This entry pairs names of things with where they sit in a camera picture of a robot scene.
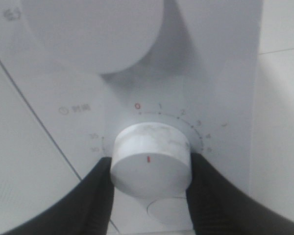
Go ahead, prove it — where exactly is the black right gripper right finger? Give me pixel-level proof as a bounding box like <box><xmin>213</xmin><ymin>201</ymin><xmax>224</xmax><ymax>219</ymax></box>
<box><xmin>186</xmin><ymin>153</ymin><xmax>294</xmax><ymax>235</ymax></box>

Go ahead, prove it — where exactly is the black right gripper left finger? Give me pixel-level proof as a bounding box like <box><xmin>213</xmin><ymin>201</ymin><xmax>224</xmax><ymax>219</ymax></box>
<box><xmin>6</xmin><ymin>157</ymin><xmax>114</xmax><ymax>235</ymax></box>

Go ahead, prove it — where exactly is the round door release button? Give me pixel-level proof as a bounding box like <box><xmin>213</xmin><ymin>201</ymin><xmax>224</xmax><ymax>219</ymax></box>
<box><xmin>147</xmin><ymin>197</ymin><xmax>192</xmax><ymax>228</ymax></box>

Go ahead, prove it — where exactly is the white microwave door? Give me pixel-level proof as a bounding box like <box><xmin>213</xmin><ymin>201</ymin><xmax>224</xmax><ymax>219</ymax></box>
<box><xmin>0</xmin><ymin>46</ymin><xmax>121</xmax><ymax>235</ymax></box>

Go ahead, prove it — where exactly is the white timer knob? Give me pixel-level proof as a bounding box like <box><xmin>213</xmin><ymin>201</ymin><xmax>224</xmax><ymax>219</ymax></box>
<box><xmin>110</xmin><ymin>122</ymin><xmax>192</xmax><ymax>199</ymax></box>

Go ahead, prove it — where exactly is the white microwave oven body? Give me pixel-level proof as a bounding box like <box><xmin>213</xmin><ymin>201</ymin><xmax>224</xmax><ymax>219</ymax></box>
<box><xmin>0</xmin><ymin>0</ymin><xmax>263</xmax><ymax>235</ymax></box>

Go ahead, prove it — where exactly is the white power knob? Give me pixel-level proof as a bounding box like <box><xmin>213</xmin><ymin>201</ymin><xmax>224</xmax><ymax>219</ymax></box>
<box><xmin>21</xmin><ymin>0</ymin><xmax>164</xmax><ymax>74</ymax></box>

